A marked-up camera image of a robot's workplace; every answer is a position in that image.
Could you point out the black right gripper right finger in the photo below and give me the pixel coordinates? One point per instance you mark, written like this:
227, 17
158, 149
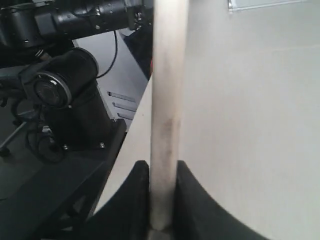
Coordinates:
197, 216

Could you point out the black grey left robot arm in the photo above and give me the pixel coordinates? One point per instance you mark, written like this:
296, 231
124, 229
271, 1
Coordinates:
54, 82

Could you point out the grey cabinet with slots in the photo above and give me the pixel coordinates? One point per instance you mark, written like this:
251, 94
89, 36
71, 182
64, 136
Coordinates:
123, 86

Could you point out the white wooden paint brush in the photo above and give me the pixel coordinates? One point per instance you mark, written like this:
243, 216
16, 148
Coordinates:
169, 44

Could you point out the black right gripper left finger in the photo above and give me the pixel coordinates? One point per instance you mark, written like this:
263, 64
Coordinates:
126, 215

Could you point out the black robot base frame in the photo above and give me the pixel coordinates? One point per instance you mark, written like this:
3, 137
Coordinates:
56, 202

